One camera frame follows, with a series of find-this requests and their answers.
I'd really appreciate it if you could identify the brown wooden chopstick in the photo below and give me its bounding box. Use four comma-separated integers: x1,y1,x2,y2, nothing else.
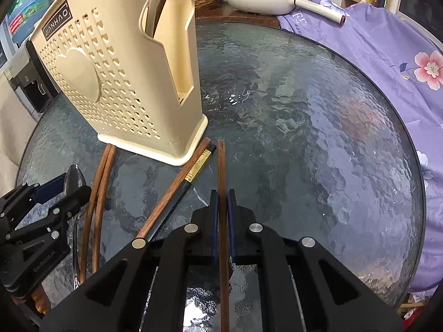
92,144,116,274
79,144,116,284
217,139,230,332
137,137,211,238

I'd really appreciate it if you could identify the metal spoon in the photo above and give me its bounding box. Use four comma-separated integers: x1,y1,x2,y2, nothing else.
64,164,86,289

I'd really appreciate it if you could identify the black gold-banded chopstick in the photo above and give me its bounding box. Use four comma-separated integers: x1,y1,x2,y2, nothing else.
145,141,216,241

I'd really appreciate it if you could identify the white water dispenser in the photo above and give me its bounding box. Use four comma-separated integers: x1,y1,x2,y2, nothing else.
1,40,59,121

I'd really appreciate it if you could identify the beige plastic utensil holder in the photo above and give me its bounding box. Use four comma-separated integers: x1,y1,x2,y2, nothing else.
30,0,208,166

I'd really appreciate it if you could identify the dark wooden counter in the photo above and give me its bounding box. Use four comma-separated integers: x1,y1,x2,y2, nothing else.
195,3,280,28

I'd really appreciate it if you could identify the white frying pan with lid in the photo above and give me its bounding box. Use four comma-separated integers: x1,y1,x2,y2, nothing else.
227,0,346,25

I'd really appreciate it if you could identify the blue water jug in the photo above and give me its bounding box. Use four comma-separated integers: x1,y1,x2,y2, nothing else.
6,0,50,45

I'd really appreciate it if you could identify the purple floral cloth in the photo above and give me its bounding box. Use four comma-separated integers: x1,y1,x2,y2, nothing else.
278,2,442,295

